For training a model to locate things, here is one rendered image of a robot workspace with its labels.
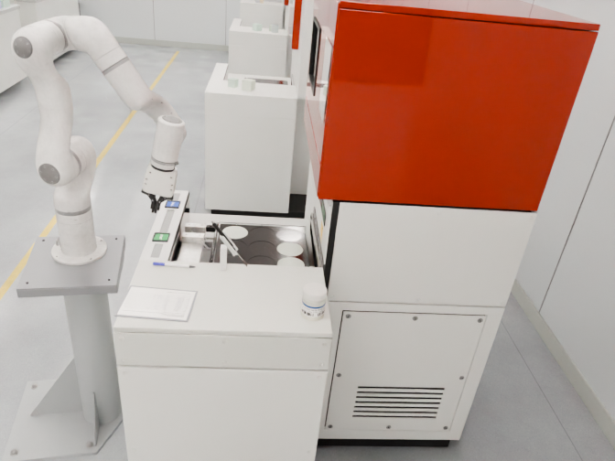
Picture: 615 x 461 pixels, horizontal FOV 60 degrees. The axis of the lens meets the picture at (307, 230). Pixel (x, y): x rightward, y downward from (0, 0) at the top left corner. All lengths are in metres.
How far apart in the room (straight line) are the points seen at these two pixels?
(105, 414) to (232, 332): 1.15
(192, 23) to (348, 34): 8.35
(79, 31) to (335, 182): 0.86
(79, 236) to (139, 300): 0.46
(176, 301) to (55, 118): 0.68
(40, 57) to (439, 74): 1.13
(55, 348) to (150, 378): 1.41
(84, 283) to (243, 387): 0.67
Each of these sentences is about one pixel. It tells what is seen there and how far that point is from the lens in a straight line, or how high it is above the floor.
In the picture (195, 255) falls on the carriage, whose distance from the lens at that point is 2.02.
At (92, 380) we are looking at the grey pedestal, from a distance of 2.44.
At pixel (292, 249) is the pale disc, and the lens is 2.04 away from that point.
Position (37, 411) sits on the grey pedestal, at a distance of 2.71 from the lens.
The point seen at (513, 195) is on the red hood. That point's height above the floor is 1.28.
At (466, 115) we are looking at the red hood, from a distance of 1.70.
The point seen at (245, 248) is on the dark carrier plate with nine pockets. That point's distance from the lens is 2.03.
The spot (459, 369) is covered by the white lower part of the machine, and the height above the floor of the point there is 0.51.
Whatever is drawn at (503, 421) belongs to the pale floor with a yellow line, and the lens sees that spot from 2.88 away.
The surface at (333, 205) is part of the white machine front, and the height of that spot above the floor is 1.21.
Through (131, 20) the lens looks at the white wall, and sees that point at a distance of 10.02.
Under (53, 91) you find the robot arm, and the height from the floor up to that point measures 1.48.
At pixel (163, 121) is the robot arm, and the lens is 1.71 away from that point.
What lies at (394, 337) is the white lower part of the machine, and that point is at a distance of 2.08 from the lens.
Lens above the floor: 1.97
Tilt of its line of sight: 30 degrees down
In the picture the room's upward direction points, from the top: 6 degrees clockwise
